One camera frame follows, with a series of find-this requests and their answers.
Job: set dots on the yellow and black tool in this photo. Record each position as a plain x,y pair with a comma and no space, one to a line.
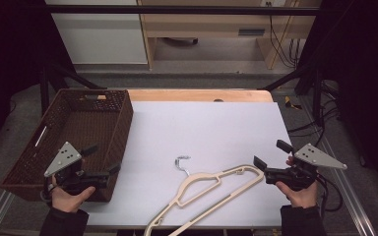
288,102

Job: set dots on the black horizontal frame bar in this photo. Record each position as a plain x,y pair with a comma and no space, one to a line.
177,10

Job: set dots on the person's right hand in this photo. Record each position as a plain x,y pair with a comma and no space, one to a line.
303,198

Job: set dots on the black frame strut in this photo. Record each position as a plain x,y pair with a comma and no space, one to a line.
44,88
317,98

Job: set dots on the white cabinet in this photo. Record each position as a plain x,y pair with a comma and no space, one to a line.
101,39

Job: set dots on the person's left hand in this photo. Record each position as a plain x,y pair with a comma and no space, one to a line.
67,200

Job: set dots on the black curtain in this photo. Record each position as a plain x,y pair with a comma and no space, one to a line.
367,82
10,49

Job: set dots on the white table mat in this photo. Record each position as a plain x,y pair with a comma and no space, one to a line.
193,131

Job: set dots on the beige plastic clothes hanger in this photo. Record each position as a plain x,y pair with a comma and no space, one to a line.
200,177

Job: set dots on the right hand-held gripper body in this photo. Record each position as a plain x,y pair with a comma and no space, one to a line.
315,156

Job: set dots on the brown woven plastic basket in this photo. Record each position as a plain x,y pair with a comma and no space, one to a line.
78,124

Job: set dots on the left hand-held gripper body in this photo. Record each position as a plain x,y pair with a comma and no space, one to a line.
66,157

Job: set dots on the light wooden desk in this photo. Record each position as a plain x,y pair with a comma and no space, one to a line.
203,24

